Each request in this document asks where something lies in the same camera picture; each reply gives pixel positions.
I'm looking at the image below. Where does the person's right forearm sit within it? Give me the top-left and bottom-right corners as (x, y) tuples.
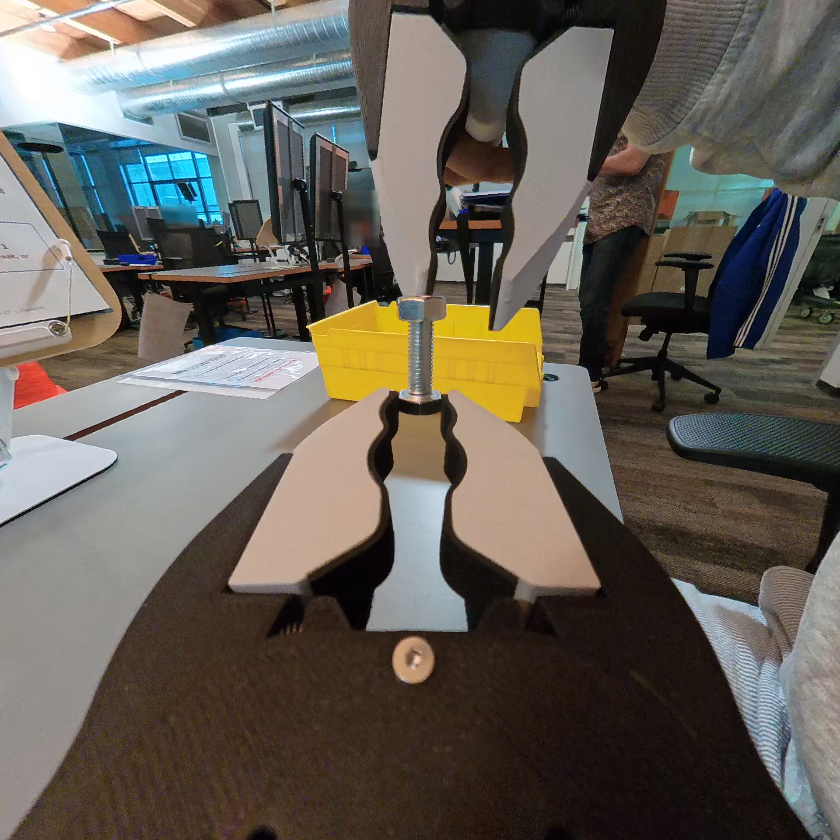
(620, 0), (840, 199)

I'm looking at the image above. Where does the grey cardboard panel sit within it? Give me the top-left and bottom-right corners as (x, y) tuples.
(138, 292), (196, 362)

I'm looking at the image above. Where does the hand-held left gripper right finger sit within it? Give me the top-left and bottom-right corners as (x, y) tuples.
(440, 390), (603, 631)

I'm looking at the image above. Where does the black mesh chair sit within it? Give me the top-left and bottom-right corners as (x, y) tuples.
(666, 413), (840, 572)

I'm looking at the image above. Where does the red object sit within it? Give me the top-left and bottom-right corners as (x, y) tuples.
(13, 363), (68, 409)

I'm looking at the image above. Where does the blue striped jacket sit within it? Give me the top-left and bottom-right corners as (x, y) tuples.
(707, 187), (809, 361)

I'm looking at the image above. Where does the grey desk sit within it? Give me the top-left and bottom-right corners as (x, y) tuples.
(0, 336), (624, 840)

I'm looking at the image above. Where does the dark wheeled cart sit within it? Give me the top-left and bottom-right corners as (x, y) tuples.
(795, 252), (840, 326)

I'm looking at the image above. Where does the black office chair with armrests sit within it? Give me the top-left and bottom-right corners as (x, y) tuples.
(620, 252), (723, 413)

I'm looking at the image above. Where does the person's right hand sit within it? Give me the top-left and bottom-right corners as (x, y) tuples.
(443, 134), (517, 189)

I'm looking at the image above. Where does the person's grey sweater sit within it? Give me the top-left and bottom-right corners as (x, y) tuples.
(758, 535), (840, 840)

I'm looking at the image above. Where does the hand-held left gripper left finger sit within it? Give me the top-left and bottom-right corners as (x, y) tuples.
(226, 387), (401, 630)

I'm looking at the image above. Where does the wooden-edged desk with black legs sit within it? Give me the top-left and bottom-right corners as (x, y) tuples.
(138, 259), (375, 342)

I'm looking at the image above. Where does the wooden document stand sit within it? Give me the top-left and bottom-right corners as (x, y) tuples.
(0, 131), (123, 527)

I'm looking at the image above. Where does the wooden-edged standing desk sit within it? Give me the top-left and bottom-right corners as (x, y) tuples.
(438, 217), (513, 306)

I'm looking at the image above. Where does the silver ventilation duct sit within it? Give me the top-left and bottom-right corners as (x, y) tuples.
(121, 69), (368, 122)
(72, 7), (358, 93)

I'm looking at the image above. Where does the silver hex bolt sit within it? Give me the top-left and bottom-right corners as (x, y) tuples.
(396, 295), (446, 395)

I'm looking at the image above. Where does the brown cardboard box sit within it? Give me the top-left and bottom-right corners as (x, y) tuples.
(656, 210), (742, 309)

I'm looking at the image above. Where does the blue-lit window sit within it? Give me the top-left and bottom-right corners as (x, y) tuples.
(121, 150), (217, 224)

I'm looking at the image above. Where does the printed instruction paper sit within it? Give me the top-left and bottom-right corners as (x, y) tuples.
(0, 154), (112, 329)

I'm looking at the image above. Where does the tall black monitor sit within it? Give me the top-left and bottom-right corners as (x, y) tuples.
(308, 133), (352, 316)
(262, 100), (324, 322)

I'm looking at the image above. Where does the yellow plastic bin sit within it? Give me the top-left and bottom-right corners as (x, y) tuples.
(307, 301), (546, 424)

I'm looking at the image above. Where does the small black monitor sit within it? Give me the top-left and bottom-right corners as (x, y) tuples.
(228, 200), (265, 242)

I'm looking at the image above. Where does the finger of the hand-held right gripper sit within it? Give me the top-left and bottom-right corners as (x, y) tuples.
(371, 13), (472, 295)
(489, 26), (616, 332)

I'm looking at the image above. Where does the laminated paper sheet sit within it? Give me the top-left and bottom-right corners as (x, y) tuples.
(118, 346), (320, 400)

